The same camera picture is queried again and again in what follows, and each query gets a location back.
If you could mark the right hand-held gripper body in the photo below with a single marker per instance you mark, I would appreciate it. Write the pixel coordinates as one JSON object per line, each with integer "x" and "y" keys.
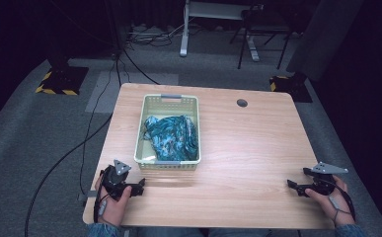
{"x": 323, "y": 185}

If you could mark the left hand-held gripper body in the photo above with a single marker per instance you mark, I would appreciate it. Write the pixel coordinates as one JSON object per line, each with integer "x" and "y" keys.
{"x": 115, "y": 181}

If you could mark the teal floral cloth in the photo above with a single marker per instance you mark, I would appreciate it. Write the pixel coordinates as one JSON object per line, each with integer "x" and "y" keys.
{"x": 173, "y": 140}

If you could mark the pale green plastic basket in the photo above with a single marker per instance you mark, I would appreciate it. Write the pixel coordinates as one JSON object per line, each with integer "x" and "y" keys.
{"x": 168, "y": 105}

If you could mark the person's right hand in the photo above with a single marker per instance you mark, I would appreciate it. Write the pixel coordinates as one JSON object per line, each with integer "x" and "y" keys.
{"x": 330, "y": 205}

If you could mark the person's left hand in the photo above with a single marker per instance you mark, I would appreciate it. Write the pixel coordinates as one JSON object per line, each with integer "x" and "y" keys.
{"x": 114, "y": 210}

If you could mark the small striped black stand base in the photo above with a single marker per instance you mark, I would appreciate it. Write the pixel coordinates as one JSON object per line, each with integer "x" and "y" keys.
{"x": 290, "y": 87}

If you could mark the large striped black stand base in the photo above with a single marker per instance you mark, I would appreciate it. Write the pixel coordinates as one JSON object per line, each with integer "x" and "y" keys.
{"x": 63, "y": 80}

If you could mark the grey curtain panel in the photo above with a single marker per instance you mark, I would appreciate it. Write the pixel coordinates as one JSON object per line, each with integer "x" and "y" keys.
{"x": 323, "y": 39}

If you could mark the black metal chair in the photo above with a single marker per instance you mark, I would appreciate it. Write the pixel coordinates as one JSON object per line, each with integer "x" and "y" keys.
{"x": 261, "y": 29}

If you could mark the white desk frame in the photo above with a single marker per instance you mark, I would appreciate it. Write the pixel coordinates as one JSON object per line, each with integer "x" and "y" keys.
{"x": 184, "y": 33}

